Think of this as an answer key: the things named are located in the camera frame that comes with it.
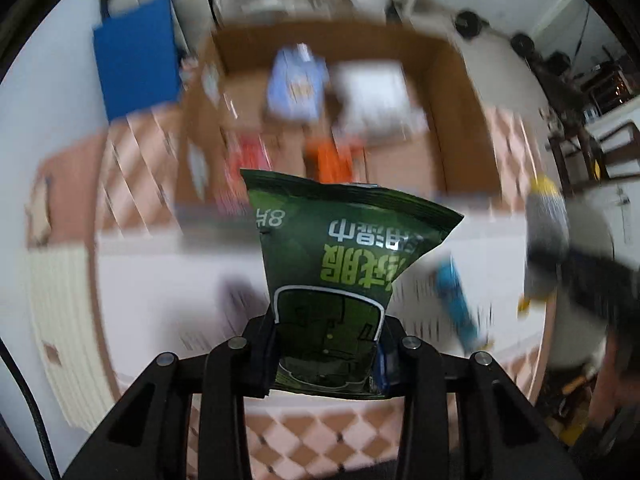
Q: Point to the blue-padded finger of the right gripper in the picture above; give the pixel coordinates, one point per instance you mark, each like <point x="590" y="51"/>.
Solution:
<point x="450" y="294"/>

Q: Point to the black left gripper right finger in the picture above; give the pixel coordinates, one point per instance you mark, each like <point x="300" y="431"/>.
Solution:
<point x="464" y="418"/>

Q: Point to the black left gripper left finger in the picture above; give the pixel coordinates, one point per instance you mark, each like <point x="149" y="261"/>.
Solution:
<point x="146" y="433"/>

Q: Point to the grey yellow sock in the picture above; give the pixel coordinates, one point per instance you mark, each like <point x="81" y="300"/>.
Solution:
<point x="547" y="239"/>

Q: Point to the green wipes pack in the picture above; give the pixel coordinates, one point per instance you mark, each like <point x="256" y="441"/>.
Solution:
<point x="332" y="253"/>

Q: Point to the orange snack pack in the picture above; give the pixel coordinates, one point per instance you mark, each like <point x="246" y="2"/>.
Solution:
<point x="334" y="162"/>

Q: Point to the white plastic soft pack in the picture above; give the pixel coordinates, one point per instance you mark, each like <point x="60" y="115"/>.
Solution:
<point x="375" y="105"/>

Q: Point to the red floral wipes pack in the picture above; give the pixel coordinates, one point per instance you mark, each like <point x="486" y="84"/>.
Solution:
<point x="242" y="150"/>

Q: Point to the blue cartoon tissue pack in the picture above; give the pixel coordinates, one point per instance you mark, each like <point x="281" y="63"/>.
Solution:
<point x="295" y="90"/>

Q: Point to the dark wooden chair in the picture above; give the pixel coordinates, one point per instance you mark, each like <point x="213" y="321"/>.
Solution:
<point x="598" y="162"/>

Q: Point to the black barbell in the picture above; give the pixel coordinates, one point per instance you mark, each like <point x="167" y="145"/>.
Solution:
<point x="470" y="25"/>

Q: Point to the brown cardboard box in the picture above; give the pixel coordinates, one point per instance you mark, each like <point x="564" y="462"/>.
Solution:
<point x="453" y="157"/>

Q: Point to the blue foam mat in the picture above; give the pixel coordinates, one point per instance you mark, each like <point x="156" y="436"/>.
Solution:
<point x="137" y="59"/>

